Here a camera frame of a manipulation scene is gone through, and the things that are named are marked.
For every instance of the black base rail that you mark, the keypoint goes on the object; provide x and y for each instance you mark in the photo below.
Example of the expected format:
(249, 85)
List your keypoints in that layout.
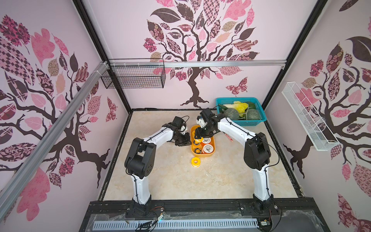
(244, 206)

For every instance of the black wire wall basket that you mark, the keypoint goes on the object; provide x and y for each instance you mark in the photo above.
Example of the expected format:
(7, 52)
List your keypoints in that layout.
(135, 73)

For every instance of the green melon left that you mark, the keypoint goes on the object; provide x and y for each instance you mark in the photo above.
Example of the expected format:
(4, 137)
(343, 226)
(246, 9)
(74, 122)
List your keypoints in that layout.
(231, 113)

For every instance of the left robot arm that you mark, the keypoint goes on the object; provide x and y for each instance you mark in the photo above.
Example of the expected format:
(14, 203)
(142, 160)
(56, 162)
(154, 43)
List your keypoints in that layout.
(140, 160)

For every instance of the white slotted cable duct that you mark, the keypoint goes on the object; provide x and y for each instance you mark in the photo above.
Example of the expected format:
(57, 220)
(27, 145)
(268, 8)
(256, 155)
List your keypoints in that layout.
(176, 224)

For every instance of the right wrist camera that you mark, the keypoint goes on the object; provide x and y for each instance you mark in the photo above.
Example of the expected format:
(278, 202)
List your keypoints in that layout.
(204, 117)

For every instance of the yellow plastic storage box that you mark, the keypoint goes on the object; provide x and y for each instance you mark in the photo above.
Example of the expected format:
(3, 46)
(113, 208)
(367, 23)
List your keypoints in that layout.
(200, 145)

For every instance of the yellow black tape roll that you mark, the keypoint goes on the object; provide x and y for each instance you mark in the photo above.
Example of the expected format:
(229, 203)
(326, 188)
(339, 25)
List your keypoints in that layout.
(197, 151)

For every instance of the green melon right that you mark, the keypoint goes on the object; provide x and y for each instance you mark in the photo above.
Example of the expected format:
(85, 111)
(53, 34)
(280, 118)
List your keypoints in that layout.
(253, 114)

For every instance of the white wire wall shelf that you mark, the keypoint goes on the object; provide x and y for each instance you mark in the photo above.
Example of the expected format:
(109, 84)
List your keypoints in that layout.
(315, 126)

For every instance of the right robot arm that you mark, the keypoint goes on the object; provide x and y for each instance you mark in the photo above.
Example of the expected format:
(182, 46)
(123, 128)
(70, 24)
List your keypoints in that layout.
(256, 152)

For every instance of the orange tape roll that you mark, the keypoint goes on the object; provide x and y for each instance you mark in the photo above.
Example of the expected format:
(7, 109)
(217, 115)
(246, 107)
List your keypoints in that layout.
(207, 140)
(208, 149)

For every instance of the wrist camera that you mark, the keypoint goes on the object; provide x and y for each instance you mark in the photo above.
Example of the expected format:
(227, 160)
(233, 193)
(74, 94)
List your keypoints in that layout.
(179, 123)
(204, 117)

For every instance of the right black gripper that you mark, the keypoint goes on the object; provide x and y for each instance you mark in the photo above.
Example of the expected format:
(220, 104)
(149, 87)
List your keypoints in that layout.
(198, 134)

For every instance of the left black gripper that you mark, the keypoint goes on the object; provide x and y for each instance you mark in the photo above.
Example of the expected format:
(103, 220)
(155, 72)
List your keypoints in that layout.
(185, 142)

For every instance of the green melon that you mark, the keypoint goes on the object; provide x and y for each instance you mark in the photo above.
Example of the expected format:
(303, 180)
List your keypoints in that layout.
(231, 113)
(253, 114)

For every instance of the teal plastic basket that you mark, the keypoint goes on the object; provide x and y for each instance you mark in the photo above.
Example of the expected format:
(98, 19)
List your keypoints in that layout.
(224, 103)

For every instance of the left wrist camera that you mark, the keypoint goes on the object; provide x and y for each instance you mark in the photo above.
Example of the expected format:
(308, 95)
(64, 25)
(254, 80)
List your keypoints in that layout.
(179, 123)

